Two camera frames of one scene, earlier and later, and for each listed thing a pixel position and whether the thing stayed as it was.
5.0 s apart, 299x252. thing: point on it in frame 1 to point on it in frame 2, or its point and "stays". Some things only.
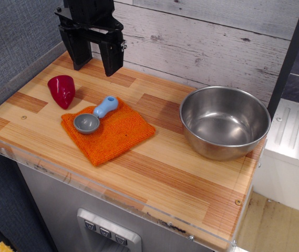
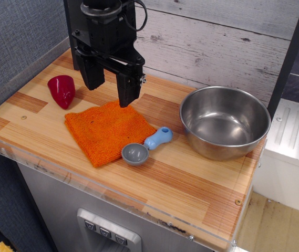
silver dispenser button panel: (99, 234) stays
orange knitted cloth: (123, 128) stays
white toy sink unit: (286, 166) stays
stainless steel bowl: (223, 123) stays
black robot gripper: (90, 14) to (111, 33)
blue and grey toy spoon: (87, 123) to (136, 154)
